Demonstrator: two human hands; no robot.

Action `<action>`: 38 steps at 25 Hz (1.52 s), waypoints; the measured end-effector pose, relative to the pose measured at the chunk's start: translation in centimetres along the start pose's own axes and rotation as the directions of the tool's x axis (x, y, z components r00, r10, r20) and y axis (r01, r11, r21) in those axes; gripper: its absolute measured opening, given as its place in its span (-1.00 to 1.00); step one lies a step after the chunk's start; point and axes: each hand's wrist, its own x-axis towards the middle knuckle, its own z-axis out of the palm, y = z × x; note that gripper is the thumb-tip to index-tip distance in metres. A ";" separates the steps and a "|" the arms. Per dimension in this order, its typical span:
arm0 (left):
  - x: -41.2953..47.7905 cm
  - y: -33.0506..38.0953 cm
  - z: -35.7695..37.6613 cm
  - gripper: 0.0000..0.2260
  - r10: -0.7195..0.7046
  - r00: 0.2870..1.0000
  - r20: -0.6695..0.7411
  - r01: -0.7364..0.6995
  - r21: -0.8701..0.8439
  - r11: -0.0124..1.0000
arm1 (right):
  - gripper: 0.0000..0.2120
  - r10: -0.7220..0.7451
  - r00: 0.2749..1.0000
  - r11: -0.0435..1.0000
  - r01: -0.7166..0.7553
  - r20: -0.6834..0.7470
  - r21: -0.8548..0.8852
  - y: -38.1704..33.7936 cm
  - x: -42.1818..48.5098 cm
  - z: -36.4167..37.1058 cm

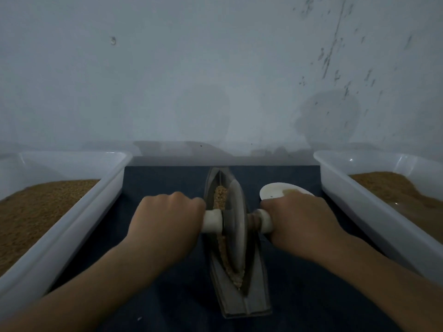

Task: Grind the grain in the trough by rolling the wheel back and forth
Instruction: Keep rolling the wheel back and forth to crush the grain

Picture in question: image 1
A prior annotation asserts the person's right hand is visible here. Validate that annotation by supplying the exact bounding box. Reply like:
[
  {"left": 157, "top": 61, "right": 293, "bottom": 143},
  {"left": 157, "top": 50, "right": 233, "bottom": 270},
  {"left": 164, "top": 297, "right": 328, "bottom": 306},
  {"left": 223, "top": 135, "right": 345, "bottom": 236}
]
[{"left": 260, "top": 189, "right": 354, "bottom": 263}]

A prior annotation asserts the person's left hand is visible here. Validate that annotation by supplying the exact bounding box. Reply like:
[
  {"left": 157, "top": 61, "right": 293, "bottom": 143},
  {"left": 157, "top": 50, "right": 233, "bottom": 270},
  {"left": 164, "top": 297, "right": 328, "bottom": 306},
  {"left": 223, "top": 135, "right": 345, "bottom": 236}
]
[{"left": 126, "top": 192, "right": 207, "bottom": 270}]

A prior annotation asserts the white plastic tray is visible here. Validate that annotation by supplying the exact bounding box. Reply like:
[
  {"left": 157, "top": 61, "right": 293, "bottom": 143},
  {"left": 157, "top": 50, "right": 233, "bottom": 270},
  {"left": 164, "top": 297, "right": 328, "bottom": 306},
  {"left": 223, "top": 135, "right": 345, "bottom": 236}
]
[
  {"left": 0, "top": 150, "right": 132, "bottom": 322},
  {"left": 313, "top": 149, "right": 443, "bottom": 284}
]

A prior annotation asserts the small ground grain portion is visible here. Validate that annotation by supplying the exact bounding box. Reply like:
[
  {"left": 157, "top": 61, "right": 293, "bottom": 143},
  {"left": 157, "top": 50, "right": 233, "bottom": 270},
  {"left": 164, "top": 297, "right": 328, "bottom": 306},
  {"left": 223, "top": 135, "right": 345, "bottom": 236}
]
[{"left": 212, "top": 184, "right": 246, "bottom": 289}]

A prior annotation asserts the metal grinding wheel with handles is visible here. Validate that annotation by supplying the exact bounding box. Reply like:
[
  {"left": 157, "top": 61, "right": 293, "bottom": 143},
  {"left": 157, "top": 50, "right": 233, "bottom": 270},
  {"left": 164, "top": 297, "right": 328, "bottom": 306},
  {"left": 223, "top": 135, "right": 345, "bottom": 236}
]
[{"left": 202, "top": 178, "right": 274, "bottom": 275}]

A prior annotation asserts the boat-shaped metal grinding trough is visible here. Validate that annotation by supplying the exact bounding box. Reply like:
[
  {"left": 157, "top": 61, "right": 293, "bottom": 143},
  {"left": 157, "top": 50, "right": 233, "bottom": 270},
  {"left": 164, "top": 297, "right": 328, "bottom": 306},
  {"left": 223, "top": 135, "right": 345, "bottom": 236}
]
[{"left": 203, "top": 167, "right": 272, "bottom": 319}]

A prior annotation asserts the person's right forearm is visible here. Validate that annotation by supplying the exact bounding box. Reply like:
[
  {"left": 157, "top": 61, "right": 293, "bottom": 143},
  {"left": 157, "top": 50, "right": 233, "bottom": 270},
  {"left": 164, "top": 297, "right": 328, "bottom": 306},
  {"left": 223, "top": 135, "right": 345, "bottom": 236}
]
[{"left": 318, "top": 238, "right": 443, "bottom": 332}]

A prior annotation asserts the person's left forearm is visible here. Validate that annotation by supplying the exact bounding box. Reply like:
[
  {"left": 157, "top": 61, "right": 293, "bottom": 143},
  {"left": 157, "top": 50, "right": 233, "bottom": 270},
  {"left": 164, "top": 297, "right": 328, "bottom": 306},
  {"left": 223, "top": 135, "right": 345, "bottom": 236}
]
[{"left": 0, "top": 244, "right": 166, "bottom": 332}]

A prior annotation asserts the white round plate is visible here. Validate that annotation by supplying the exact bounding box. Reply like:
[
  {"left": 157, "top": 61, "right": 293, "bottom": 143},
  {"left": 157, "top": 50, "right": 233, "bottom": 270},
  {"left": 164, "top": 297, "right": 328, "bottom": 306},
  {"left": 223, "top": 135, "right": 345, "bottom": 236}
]
[{"left": 259, "top": 182, "right": 314, "bottom": 202}]

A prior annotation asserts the dark blue tablecloth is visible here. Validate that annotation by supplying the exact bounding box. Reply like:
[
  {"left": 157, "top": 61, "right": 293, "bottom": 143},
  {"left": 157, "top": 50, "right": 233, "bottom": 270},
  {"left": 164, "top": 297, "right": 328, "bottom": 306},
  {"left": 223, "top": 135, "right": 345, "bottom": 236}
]
[{"left": 48, "top": 166, "right": 402, "bottom": 332}]

